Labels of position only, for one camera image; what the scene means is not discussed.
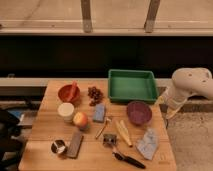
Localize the orange bowl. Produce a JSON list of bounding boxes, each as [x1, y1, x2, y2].
[[58, 85, 80, 103]]

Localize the dark grape bunch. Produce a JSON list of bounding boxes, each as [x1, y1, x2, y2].
[[88, 86, 103, 106]]

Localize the small wooden spoon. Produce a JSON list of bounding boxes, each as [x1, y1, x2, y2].
[[95, 117, 112, 139]]

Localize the purple bowl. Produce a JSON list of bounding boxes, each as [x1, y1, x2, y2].
[[127, 101, 152, 126]]

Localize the grey sharpening block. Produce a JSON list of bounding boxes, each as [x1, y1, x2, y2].
[[67, 131, 83, 159]]

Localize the green plastic tray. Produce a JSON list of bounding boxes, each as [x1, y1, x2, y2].
[[108, 69, 158, 104]]

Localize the white cylindrical cup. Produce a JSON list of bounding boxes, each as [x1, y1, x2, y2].
[[57, 103, 74, 122]]

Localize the black chair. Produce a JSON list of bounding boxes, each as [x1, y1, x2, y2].
[[0, 108, 23, 171]]

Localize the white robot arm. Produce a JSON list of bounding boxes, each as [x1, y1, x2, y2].
[[156, 68, 213, 119]]

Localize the light blue towel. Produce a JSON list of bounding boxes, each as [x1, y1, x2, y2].
[[136, 128, 158, 160]]

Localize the metal measuring cup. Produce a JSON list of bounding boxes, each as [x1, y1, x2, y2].
[[51, 140, 67, 155]]

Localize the red yellow apple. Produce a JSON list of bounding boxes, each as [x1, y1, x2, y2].
[[73, 112, 88, 129]]

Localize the red pepper in bowl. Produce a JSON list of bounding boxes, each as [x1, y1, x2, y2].
[[69, 81, 77, 101]]

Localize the blue sponge block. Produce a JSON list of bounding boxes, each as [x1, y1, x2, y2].
[[93, 104, 105, 123]]

